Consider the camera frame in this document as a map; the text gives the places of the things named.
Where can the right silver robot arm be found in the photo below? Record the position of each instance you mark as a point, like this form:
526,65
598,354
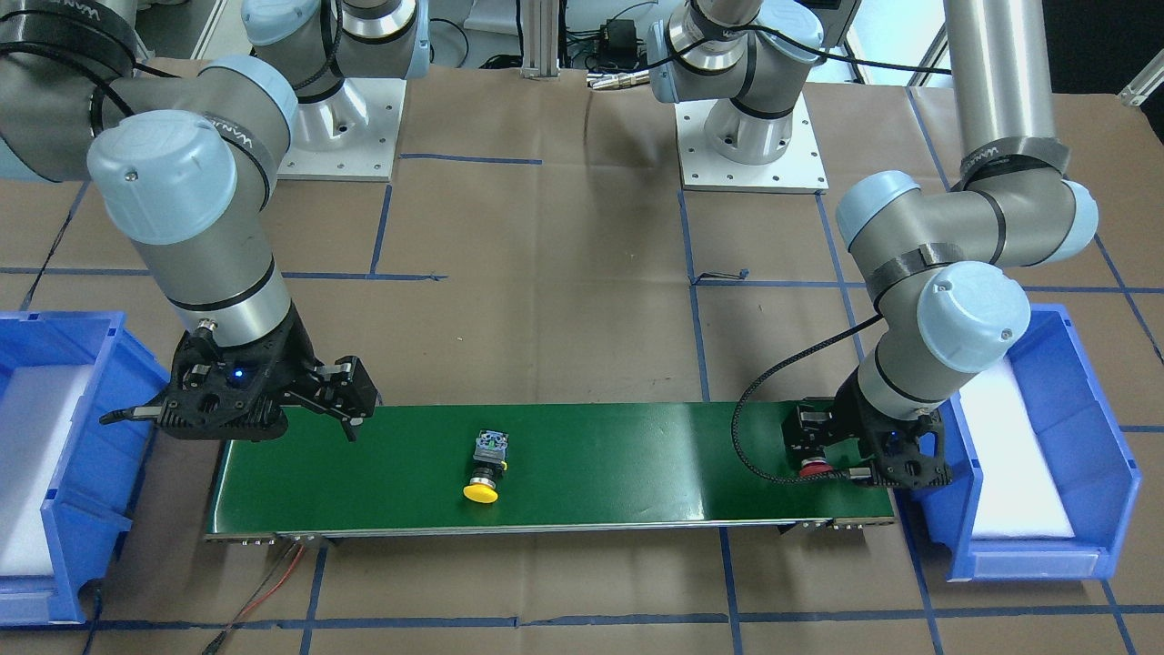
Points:
186,164

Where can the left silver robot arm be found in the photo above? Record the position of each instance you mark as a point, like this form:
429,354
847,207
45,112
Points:
934,265

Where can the blue plastic bin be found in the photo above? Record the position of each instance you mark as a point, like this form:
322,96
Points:
1090,462
68,480

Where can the yellow mushroom push button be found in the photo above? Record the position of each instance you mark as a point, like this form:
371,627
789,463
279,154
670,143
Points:
488,465

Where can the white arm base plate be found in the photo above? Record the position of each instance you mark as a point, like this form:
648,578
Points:
721,149
351,136

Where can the green conveyor belt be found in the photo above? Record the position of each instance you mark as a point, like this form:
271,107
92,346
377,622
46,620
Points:
569,467

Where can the red mushroom push button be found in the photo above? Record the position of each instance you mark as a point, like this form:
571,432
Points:
814,466

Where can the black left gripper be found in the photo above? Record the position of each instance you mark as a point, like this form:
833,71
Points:
847,411

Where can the white foam pad bin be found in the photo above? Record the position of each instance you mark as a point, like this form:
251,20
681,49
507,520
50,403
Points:
36,417
1018,498

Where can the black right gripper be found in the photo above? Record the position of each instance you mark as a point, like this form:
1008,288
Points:
296,359

